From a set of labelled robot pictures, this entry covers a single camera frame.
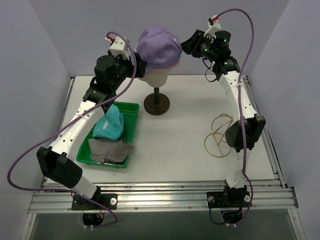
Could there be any purple baseball cap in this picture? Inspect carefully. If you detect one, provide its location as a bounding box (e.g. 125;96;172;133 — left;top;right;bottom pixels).
135;25;182;73

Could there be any pink baseball cap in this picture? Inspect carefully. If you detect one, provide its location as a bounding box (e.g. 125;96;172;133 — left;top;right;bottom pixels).
150;61;179;72

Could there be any teal cap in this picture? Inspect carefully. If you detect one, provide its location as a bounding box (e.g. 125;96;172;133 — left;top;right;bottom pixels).
92;104;124;141

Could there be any grey cap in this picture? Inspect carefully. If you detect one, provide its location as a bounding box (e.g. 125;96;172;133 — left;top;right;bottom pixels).
88;138;135;164

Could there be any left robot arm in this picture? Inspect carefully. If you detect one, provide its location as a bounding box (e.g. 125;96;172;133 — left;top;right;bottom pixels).
36;52;147;210

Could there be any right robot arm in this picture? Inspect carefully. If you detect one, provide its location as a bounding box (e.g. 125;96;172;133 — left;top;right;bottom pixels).
181;30;266;207

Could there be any mannequin head stand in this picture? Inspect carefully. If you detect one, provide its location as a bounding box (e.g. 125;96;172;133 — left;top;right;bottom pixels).
141;68;172;116

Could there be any green plastic tray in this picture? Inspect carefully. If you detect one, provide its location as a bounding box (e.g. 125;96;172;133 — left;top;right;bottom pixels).
76;101;140;169

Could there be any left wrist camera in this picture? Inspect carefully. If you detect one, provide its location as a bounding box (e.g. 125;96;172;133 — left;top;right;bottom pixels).
105;36;130;60

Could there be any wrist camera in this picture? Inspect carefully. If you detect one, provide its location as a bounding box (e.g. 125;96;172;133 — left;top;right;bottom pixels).
203;15;222;38
105;36;130;60

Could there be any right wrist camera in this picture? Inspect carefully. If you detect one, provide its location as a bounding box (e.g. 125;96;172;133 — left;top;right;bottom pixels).
203;15;222;38

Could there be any gold wire hat frame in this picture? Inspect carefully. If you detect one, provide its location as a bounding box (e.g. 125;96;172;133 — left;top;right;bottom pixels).
203;113;234;159

